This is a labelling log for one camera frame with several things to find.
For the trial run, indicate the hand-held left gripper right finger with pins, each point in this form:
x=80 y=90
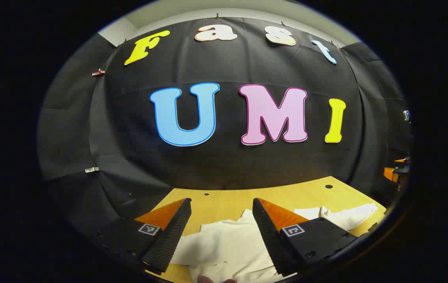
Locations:
x=267 y=239

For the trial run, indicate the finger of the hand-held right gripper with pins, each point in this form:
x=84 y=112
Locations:
x=390 y=174
x=403 y=160

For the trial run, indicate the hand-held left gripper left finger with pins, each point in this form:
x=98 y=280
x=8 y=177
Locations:
x=173 y=236

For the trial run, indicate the white garment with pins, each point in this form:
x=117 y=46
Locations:
x=224 y=243

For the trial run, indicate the black backdrop cloth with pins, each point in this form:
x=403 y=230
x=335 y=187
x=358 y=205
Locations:
x=228 y=165

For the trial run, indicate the white backdrop clip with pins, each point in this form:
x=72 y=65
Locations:
x=91 y=169

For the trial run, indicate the red backdrop clip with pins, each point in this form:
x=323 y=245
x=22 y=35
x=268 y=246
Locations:
x=98 y=72

